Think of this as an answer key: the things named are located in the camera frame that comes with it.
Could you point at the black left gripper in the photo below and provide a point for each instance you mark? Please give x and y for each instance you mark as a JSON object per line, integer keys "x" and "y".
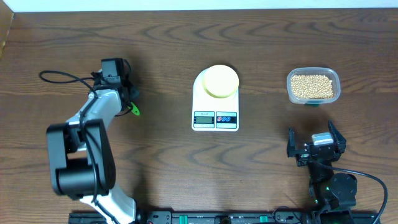
{"x": 133, "y": 91}

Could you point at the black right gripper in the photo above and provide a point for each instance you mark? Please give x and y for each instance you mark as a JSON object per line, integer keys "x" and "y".
{"x": 303, "y": 155}

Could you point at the green plastic measuring scoop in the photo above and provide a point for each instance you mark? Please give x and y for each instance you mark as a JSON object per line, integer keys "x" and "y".
{"x": 134, "y": 109}

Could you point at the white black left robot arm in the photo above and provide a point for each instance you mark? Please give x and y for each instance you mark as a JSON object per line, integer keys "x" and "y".
{"x": 81, "y": 163}

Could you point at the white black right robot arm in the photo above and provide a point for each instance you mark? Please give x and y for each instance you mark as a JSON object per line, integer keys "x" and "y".
{"x": 334, "y": 193}

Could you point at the white digital kitchen scale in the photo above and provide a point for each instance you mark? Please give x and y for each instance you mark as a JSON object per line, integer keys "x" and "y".
{"x": 213, "y": 114}

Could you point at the yellow bowl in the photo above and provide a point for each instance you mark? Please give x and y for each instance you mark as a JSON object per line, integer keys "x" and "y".
{"x": 220, "y": 81}

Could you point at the green tape strip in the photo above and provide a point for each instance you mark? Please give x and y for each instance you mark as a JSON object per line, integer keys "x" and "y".
{"x": 312, "y": 105}

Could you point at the clear plastic container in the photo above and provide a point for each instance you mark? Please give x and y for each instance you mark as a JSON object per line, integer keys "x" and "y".
{"x": 331, "y": 74}

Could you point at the soybeans pile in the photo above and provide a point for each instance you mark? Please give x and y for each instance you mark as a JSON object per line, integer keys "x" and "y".
{"x": 312, "y": 86}

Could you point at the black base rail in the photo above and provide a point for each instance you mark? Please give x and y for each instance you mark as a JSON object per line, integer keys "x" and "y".
{"x": 278, "y": 217}

